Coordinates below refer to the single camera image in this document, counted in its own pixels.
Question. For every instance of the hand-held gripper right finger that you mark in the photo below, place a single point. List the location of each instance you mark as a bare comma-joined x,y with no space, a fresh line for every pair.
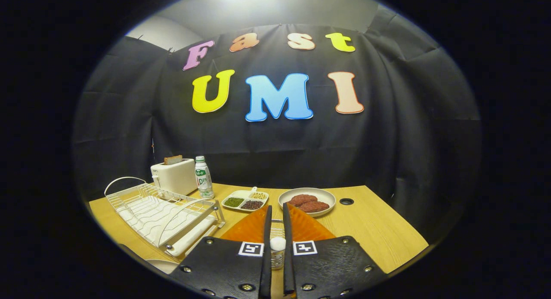
288,269

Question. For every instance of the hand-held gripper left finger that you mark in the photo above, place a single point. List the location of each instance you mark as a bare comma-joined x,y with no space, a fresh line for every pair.
267,269

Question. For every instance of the beige round plate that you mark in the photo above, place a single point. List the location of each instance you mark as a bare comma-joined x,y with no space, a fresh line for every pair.
163,265

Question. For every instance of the beige plate with meat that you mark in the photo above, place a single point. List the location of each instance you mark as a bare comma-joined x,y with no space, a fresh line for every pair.
325,195

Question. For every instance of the dark red beans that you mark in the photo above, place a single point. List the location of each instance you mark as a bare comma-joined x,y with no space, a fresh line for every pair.
252,205

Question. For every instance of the red meat patty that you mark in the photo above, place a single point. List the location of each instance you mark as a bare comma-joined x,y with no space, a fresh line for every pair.
316,206
301,199

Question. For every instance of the yellow soybeans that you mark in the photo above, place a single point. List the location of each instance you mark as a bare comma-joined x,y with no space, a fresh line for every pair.
258,195

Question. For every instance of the green mung beans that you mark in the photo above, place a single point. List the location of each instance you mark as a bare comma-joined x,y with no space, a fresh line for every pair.
233,202

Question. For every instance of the white divided snack tray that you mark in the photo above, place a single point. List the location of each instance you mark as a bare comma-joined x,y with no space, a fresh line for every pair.
243,194

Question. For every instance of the white drip tray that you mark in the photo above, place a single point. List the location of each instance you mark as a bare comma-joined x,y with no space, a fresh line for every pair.
189,243

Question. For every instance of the small plastic drink bottle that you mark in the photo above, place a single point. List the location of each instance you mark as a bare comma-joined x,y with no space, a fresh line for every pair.
203,178

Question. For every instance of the white toaster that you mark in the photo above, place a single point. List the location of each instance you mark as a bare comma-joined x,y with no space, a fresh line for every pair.
176,178

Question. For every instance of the brown bread slice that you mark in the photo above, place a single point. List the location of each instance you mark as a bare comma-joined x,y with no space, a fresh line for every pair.
173,160

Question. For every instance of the black backdrop cloth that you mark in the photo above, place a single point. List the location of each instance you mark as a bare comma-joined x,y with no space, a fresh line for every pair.
387,152

